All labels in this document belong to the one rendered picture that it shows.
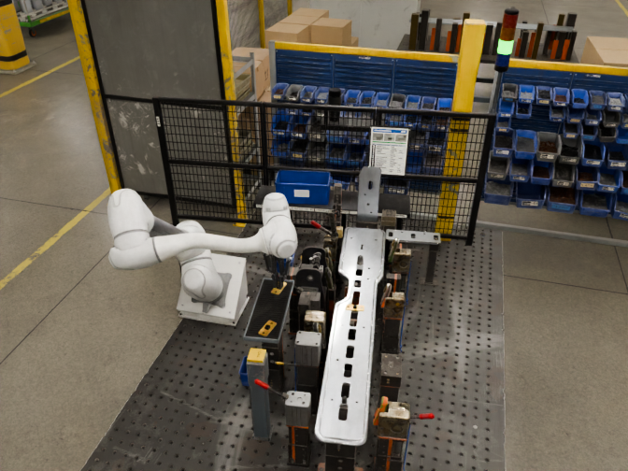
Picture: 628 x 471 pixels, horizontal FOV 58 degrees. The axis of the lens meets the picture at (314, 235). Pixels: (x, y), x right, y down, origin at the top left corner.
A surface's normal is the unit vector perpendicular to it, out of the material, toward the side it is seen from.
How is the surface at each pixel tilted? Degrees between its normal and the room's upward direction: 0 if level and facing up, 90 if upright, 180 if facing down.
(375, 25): 90
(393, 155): 90
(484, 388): 0
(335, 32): 90
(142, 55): 91
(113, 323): 0
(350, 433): 0
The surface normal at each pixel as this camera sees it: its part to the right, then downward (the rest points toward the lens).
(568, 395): 0.00, -0.83
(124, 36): -0.29, 0.54
